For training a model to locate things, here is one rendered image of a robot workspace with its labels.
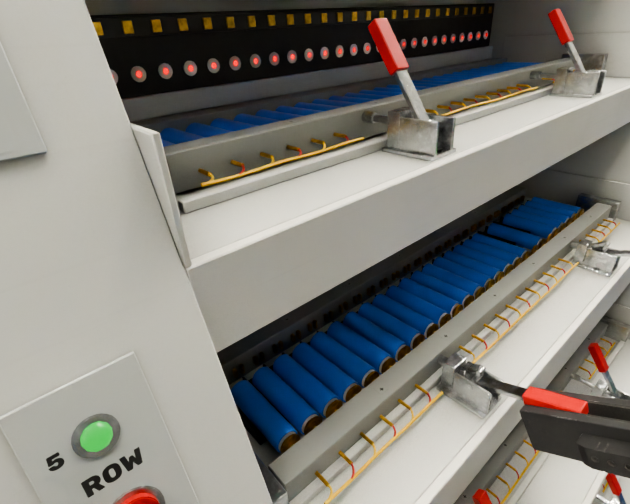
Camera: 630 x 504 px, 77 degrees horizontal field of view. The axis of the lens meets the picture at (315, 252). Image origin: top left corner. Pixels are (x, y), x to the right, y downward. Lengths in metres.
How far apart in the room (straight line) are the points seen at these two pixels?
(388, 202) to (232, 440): 0.14
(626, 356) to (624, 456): 0.47
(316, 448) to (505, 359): 0.19
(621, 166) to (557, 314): 0.29
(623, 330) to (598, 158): 0.26
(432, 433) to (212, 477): 0.18
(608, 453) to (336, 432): 0.15
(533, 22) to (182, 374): 0.65
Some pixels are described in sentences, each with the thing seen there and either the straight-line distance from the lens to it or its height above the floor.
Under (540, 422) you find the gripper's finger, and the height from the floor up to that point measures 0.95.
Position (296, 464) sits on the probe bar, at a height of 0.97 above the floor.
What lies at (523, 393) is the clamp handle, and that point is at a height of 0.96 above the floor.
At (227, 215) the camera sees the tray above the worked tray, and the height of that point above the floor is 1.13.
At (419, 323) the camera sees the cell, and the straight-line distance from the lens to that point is 0.38.
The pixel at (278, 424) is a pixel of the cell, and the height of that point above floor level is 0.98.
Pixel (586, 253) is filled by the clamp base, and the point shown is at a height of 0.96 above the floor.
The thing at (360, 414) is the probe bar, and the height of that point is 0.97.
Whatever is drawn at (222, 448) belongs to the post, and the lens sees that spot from 0.18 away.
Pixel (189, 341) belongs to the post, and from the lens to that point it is 0.16.
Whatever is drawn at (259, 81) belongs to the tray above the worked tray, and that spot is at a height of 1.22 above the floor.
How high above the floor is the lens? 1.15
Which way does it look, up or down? 14 degrees down
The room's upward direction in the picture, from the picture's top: 16 degrees counter-clockwise
